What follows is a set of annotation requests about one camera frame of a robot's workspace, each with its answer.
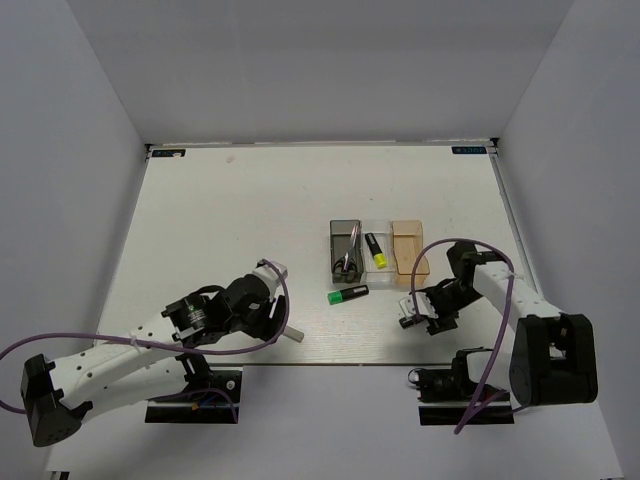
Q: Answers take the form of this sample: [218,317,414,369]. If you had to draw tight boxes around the grey eraser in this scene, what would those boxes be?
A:
[283,327,304,343]

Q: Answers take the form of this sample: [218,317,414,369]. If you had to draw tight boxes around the yellow highlighter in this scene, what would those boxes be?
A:
[365,233,387,269]

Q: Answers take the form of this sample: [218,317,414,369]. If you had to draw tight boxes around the green highlighter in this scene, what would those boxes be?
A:
[327,285,370,305]

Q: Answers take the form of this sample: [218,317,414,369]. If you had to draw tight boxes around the black handled scissors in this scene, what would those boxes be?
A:
[333,223,360,274]

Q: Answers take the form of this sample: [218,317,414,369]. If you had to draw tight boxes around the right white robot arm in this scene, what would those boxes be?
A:
[410,240,598,407]

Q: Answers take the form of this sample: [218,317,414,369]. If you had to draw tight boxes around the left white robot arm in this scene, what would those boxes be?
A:
[20,263,289,448]

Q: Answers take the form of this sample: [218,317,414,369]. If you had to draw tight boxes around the orange container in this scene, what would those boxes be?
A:
[391,220,424,287]

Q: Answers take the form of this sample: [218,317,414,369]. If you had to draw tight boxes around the clear container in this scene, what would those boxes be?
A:
[361,219,396,289]

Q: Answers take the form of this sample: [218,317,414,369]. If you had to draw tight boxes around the dark grey container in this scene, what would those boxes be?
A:
[329,220,364,285]

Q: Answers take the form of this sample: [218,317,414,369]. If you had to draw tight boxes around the left blue corner label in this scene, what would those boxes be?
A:
[151,149,186,158]

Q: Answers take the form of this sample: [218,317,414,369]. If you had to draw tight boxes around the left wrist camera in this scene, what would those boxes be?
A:
[251,259,288,296]

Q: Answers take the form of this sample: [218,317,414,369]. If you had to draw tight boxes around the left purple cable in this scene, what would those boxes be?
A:
[0,258,292,415]

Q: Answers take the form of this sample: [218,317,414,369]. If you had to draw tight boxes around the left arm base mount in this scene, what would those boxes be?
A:
[144,367,243,425]

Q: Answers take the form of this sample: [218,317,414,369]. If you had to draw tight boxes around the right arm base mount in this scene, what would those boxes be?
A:
[407,367,514,427]

